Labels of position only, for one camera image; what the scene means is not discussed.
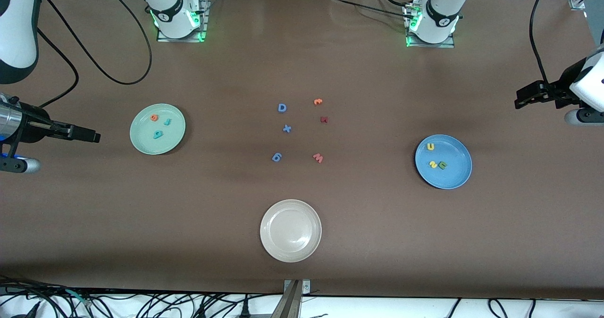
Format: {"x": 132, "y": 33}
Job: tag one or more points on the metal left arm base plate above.
{"x": 448, "y": 46}

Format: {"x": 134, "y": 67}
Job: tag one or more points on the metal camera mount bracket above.
{"x": 290, "y": 304}

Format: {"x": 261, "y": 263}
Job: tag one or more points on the blue foam letter D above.
{"x": 280, "y": 107}

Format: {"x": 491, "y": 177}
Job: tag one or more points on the blue foam number 6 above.
{"x": 277, "y": 157}

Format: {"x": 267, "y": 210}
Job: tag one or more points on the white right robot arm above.
{"x": 170, "y": 11}

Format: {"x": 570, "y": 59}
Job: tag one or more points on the black power plug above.
{"x": 245, "y": 311}

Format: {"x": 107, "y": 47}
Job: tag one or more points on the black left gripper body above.
{"x": 559, "y": 92}

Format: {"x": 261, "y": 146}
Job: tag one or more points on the pale green plate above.
{"x": 144, "y": 141}

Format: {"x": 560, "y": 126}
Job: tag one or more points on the blue plate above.
{"x": 450, "y": 179}

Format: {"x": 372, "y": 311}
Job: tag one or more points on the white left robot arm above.
{"x": 441, "y": 16}

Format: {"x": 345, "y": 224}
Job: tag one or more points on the teal foam letter q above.
{"x": 158, "y": 135}

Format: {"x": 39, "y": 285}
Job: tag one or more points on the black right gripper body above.
{"x": 34, "y": 124}

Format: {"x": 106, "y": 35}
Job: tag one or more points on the pink foam letter w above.
{"x": 318, "y": 158}

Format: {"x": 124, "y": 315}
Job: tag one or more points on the beige plate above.
{"x": 290, "y": 230}

